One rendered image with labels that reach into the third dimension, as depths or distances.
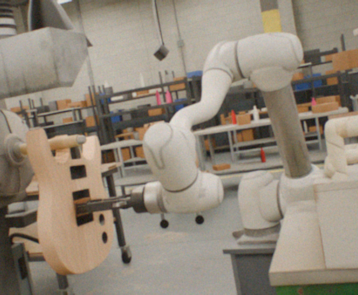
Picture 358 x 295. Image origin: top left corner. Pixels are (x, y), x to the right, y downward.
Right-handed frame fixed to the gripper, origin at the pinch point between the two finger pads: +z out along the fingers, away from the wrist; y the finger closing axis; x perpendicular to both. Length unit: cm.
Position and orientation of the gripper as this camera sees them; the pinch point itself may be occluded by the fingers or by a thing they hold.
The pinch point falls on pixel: (84, 206)
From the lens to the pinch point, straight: 139.0
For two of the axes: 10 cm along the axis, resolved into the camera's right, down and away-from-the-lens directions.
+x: -1.5, -9.9, 0.2
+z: -9.4, 1.5, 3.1
